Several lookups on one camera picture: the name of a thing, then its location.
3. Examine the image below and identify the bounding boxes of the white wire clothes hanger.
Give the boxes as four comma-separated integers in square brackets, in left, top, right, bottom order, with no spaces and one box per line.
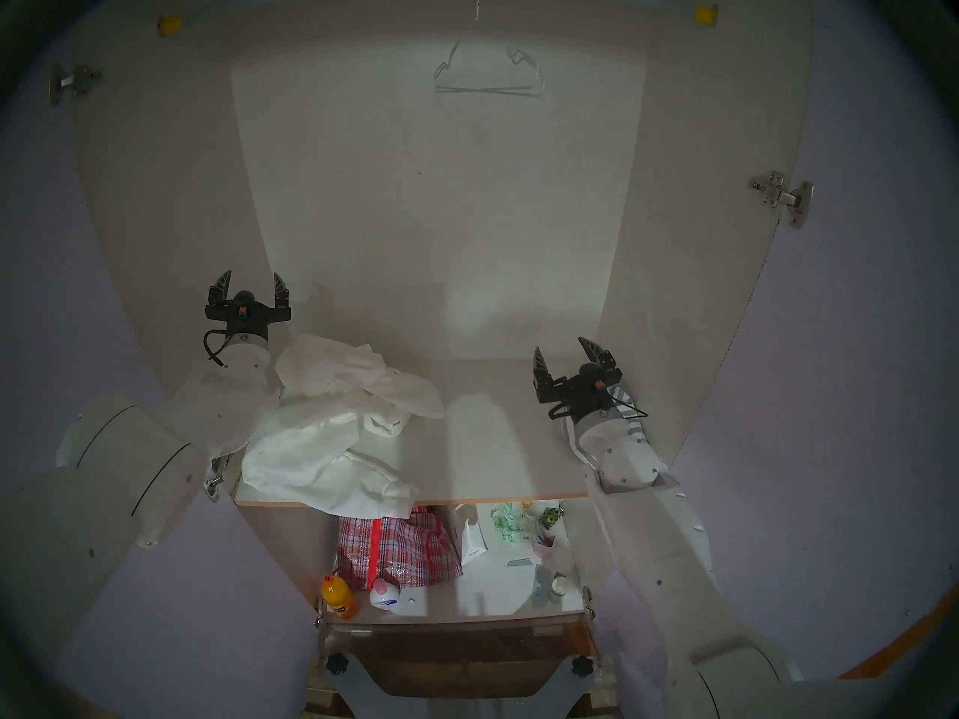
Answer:
[433,0,545,97]

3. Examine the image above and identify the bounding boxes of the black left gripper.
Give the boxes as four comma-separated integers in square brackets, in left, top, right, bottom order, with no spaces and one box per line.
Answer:
[205,270,292,345]

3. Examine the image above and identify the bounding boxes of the red plaid woven bag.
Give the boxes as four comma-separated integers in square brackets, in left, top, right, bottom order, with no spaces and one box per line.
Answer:
[336,504,464,591]

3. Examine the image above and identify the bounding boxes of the orange bottle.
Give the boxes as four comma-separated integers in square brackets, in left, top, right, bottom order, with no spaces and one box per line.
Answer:
[321,571,359,621]

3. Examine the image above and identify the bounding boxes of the lavender right wardrobe door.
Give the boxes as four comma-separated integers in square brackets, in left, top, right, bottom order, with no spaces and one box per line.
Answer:
[592,0,959,719]

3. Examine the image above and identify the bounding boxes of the green patterned pack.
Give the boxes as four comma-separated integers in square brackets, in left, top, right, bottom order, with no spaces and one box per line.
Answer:
[491,500,534,536]

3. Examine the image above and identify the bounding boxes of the lavender left wardrobe door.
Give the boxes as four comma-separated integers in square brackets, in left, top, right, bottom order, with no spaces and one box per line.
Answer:
[0,21,323,719]

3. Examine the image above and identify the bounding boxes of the grey robot base frame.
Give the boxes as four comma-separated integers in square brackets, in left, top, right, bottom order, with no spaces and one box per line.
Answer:
[326,650,600,719]

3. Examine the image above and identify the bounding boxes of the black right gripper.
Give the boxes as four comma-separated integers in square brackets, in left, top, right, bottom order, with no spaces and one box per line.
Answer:
[533,336,622,421]

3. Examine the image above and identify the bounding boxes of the brown wooden panel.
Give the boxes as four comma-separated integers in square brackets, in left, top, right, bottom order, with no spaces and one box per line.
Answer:
[330,624,600,700]

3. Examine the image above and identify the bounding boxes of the lavender wardrobe door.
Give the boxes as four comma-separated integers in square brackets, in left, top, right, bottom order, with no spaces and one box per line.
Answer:
[592,0,959,719]
[0,21,323,719]

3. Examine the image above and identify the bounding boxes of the white wardrobe cabinet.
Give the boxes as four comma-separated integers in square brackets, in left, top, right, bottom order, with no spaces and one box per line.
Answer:
[71,0,817,628]

